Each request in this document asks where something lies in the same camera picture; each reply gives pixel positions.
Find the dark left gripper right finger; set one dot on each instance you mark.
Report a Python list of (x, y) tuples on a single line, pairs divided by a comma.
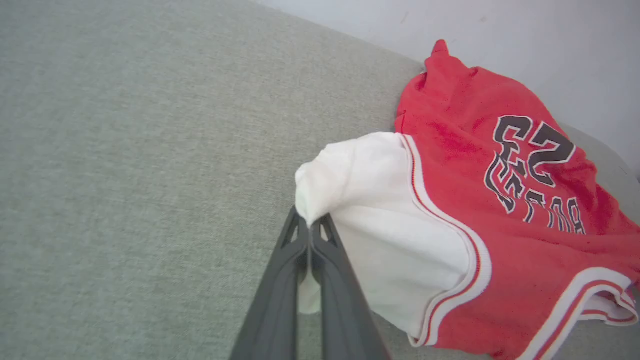
[(340, 305)]

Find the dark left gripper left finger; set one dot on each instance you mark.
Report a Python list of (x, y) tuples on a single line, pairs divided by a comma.
[(275, 305)]

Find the red basketball jersey white trim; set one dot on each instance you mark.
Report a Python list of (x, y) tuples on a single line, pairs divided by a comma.
[(480, 210)]

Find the grey-green fabric sofa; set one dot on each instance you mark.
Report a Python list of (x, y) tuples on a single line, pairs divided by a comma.
[(140, 165)]

